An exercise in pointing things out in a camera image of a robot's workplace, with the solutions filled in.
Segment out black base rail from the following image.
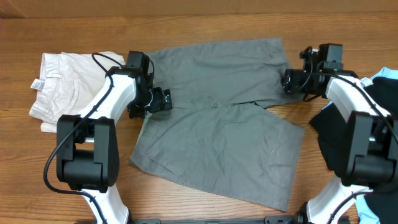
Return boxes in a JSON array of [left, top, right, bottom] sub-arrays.
[[132, 215, 294, 224]]

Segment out folded beige shorts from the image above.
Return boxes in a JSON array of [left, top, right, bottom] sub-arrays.
[[29, 52, 125, 133]]

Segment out black shirt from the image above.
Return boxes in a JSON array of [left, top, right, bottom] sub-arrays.
[[309, 76, 398, 224]]

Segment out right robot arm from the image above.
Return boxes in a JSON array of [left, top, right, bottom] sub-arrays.
[[281, 43, 397, 223]]

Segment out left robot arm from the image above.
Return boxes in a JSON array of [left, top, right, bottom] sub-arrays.
[[44, 51, 172, 223]]

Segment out grey shorts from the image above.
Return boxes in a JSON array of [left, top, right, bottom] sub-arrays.
[[129, 39, 304, 212]]

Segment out light blue shirt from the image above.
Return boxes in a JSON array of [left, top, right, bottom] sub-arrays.
[[322, 66, 398, 224]]

